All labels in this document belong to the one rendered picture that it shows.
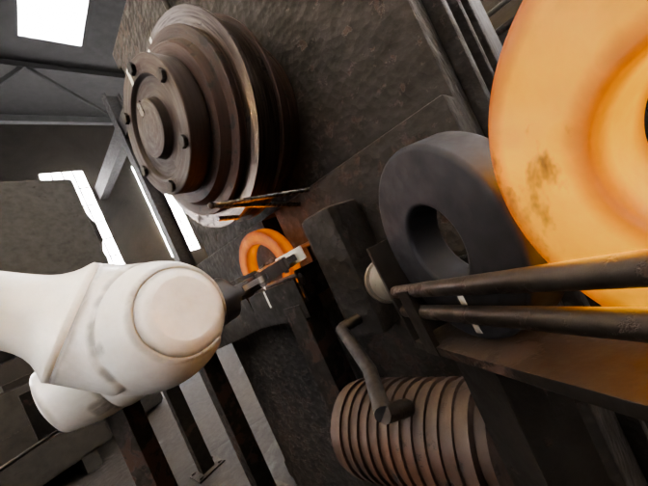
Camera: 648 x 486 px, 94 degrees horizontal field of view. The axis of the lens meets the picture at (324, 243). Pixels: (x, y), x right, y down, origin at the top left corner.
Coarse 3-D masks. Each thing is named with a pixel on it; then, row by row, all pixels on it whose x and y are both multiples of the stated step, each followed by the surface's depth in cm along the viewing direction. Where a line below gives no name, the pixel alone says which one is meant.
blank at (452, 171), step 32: (416, 160) 20; (448, 160) 18; (480, 160) 17; (384, 192) 26; (416, 192) 22; (448, 192) 19; (480, 192) 16; (384, 224) 29; (416, 224) 25; (480, 224) 17; (512, 224) 15; (416, 256) 26; (448, 256) 26; (480, 256) 18; (512, 256) 16
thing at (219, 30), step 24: (168, 24) 64; (192, 24) 59; (216, 24) 55; (240, 48) 54; (240, 72) 55; (264, 72) 58; (264, 96) 58; (264, 120) 58; (264, 144) 59; (264, 168) 62; (240, 192) 65; (264, 192) 68; (192, 216) 81; (216, 216) 73; (240, 216) 68
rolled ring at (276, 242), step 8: (256, 232) 68; (264, 232) 67; (272, 232) 68; (248, 240) 71; (256, 240) 69; (264, 240) 68; (272, 240) 66; (280, 240) 66; (240, 248) 74; (248, 248) 72; (256, 248) 74; (272, 248) 67; (280, 248) 65; (288, 248) 66; (240, 256) 75; (248, 256) 74; (240, 264) 76; (248, 264) 74; (256, 264) 76; (296, 264) 66; (248, 272) 75; (288, 272) 65; (296, 280) 67
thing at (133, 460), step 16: (32, 400) 78; (32, 416) 77; (112, 416) 81; (128, 416) 82; (144, 416) 86; (48, 432) 79; (112, 432) 82; (128, 432) 81; (144, 432) 84; (128, 448) 81; (144, 448) 82; (160, 448) 86; (128, 464) 81; (144, 464) 81; (160, 464) 84; (144, 480) 81; (160, 480) 82
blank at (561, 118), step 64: (576, 0) 9; (640, 0) 8; (512, 64) 12; (576, 64) 10; (640, 64) 9; (512, 128) 13; (576, 128) 11; (640, 128) 11; (512, 192) 14; (576, 192) 12; (640, 192) 11; (576, 256) 13
